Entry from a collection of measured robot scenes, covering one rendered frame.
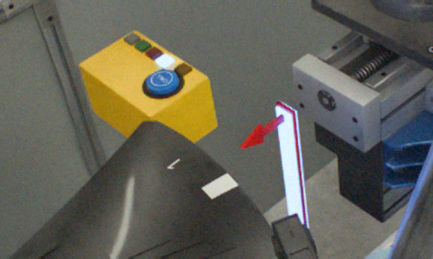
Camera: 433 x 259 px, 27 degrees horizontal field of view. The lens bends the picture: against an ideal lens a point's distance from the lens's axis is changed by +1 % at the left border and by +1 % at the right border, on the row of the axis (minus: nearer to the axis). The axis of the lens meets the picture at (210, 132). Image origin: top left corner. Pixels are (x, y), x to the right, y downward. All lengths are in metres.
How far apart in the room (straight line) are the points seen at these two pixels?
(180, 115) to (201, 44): 0.72
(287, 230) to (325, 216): 1.59
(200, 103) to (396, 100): 0.28
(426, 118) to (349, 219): 1.08
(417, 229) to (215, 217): 0.19
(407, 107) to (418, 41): 0.11
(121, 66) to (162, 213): 0.39
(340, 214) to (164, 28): 0.84
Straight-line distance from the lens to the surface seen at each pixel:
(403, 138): 1.26
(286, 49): 2.04
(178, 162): 0.86
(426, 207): 0.75
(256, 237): 0.82
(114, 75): 1.16
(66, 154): 1.74
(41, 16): 1.56
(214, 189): 0.84
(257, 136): 0.87
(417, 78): 1.25
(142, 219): 0.82
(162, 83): 1.11
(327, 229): 2.32
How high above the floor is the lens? 1.79
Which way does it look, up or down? 43 degrees down
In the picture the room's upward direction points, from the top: 11 degrees counter-clockwise
